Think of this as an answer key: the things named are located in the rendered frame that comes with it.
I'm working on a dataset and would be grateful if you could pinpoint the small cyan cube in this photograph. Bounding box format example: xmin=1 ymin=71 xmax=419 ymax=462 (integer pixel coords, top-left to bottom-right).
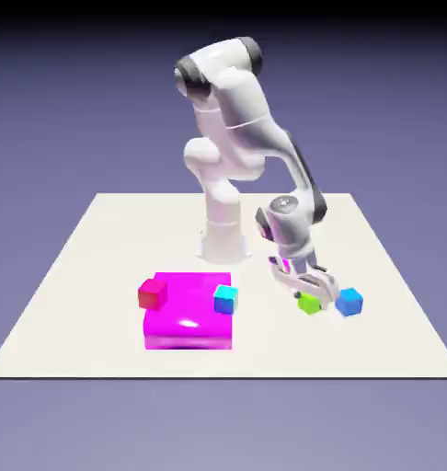
xmin=212 ymin=284 xmax=239 ymax=316

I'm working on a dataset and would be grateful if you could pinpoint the small blue cube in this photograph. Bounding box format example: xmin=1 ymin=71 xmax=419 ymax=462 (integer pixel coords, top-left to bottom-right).
xmin=335 ymin=287 xmax=364 ymax=317

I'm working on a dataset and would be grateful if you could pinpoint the large magenta box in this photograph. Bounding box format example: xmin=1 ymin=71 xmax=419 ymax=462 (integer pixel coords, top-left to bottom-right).
xmin=142 ymin=270 xmax=235 ymax=350

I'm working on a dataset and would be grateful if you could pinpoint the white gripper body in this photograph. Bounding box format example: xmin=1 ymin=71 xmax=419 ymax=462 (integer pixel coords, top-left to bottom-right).
xmin=268 ymin=255 xmax=339 ymax=298

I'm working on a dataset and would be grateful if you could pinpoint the small green cube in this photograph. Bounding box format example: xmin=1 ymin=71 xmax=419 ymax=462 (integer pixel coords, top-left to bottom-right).
xmin=297 ymin=293 xmax=323 ymax=316

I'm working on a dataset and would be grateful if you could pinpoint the small red cube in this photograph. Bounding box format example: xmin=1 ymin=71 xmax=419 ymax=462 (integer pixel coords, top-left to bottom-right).
xmin=137 ymin=278 xmax=168 ymax=312

